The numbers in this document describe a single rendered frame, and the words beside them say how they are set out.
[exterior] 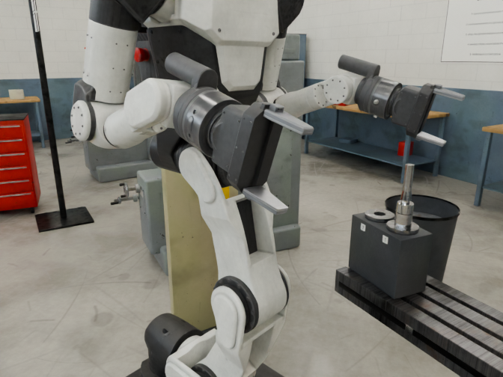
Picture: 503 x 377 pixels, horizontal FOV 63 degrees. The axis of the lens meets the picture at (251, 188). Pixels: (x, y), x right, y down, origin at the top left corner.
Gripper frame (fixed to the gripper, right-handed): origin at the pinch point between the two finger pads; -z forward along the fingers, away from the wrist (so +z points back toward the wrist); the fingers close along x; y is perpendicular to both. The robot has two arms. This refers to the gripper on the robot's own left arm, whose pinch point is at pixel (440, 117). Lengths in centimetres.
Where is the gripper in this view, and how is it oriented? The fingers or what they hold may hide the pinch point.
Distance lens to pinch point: 100.8
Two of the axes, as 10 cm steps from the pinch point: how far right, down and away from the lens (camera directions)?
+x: 1.3, -8.4, -5.2
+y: 6.2, -3.4, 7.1
